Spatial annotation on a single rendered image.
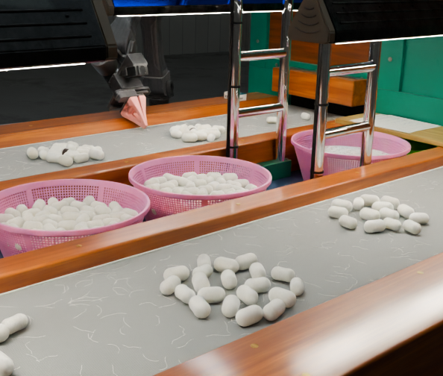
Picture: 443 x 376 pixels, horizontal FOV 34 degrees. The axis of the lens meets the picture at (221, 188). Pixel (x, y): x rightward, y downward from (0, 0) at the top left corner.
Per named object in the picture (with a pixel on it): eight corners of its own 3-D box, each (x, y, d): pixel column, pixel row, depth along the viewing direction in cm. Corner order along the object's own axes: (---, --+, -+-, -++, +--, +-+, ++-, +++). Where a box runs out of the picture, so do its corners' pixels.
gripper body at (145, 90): (152, 92, 183) (139, 70, 185) (118, 95, 176) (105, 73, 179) (142, 108, 187) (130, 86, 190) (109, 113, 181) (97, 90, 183)
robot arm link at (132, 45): (113, 66, 174) (124, 22, 177) (81, 64, 176) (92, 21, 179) (129, 86, 185) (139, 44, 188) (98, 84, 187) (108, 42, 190)
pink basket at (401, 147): (287, 195, 154) (289, 152, 151) (289, 163, 179) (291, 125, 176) (415, 203, 151) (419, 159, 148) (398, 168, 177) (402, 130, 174)
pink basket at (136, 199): (-43, 251, 120) (-47, 197, 117) (95, 218, 137) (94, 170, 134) (34, 308, 101) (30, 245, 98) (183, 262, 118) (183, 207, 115)
